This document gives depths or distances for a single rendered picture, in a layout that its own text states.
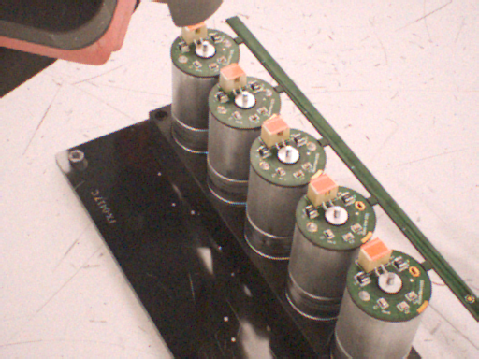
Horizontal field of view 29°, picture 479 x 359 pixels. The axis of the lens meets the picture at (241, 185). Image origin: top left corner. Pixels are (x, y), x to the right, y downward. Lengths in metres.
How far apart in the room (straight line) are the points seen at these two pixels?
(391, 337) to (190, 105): 0.12
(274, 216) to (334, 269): 0.03
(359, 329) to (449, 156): 0.14
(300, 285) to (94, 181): 0.10
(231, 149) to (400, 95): 0.12
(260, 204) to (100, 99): 0.12
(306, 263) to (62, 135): 0.14
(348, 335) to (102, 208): 0.11
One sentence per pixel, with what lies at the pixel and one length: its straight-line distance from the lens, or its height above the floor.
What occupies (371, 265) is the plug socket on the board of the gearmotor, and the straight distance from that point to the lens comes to 0.28.
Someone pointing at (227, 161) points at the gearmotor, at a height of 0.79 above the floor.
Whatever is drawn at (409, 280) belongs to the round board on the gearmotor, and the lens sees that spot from 0.28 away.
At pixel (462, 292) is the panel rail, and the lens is 0.28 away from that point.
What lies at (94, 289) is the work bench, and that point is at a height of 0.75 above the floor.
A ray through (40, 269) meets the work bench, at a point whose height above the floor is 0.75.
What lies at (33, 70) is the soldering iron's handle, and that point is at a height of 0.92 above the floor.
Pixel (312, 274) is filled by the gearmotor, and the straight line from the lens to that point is 0.30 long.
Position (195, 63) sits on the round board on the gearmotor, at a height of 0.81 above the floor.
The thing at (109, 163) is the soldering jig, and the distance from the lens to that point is 0.37.
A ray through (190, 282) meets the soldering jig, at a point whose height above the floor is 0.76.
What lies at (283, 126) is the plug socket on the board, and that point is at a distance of 0.30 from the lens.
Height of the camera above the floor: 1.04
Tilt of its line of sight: 51 degrees down
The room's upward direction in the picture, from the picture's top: 4 degrees clockwise
